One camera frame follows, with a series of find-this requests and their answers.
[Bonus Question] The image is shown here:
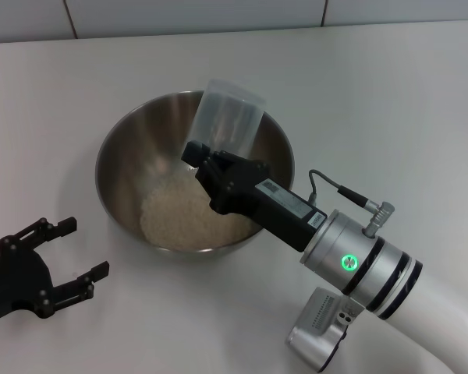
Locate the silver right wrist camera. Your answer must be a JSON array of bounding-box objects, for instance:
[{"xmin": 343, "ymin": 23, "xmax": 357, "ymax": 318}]
[{"xmin": 284, "ymin": 287, "xmax": 353, "ymax": 372}]

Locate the right gripper cable with plug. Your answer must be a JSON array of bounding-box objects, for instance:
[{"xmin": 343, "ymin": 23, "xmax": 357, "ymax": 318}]
[{"xmin": 307, "ymin": 168, "xmax": 397, "ymax": 237}]

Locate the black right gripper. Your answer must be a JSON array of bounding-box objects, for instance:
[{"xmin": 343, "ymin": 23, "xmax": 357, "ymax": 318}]
[{"xmin": 180, "ymin": 99, "xmax": 327, "ymax": 254}]

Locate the clear plastic measuring cup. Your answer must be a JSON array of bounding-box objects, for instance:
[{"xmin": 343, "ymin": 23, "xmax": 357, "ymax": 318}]
[{"xmin": 189, "ymin": 77, "xmax": 268, "ymax": 164}]

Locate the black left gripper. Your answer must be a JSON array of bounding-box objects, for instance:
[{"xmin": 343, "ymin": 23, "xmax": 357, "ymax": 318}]
[{"xmin": 0, "ymin": 217, "xmax": 112, "ymax": 325}]

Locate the stainless steel mixing bowl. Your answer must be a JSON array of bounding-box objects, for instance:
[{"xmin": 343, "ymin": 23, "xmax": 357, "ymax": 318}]
[{"xmin": 94, "ymin": 90, "xmax": 296, "ymax": 263}]

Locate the white uncooked rice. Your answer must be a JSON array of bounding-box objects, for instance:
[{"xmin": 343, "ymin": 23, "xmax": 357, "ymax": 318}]
[{"xmin": 139, "ymin": 171, "xmax": 259, "ymax": 252}]

